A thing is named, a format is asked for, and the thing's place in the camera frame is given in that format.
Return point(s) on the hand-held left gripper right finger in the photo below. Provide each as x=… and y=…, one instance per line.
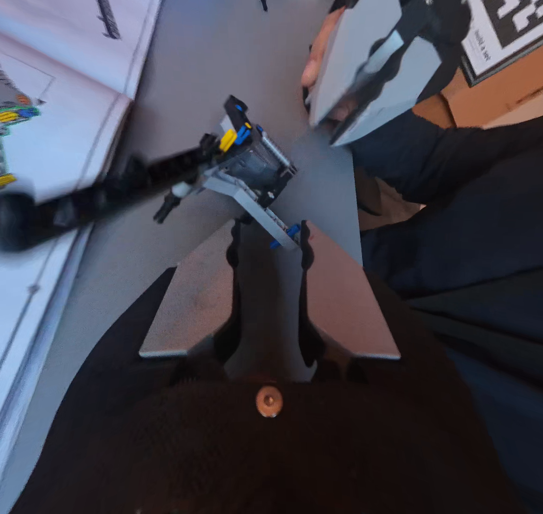
x=348, y=306

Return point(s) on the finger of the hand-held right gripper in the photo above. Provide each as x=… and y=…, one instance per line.
x=403, y=81
x=360, y=34

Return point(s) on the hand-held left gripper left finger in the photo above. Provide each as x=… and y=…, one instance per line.
x=195, y=302

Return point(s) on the grey and black lego assembly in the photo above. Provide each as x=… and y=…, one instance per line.
x=254, y=170

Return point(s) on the open lego instruction booklet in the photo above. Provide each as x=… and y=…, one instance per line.
x=63, y=149

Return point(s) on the person's right hand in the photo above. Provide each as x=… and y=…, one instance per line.
x=316, y=60

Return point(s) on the brown cardboard box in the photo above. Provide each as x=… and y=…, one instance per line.
x=500, y=94

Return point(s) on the person's dark clothing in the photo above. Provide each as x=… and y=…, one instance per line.
x=488, y=276

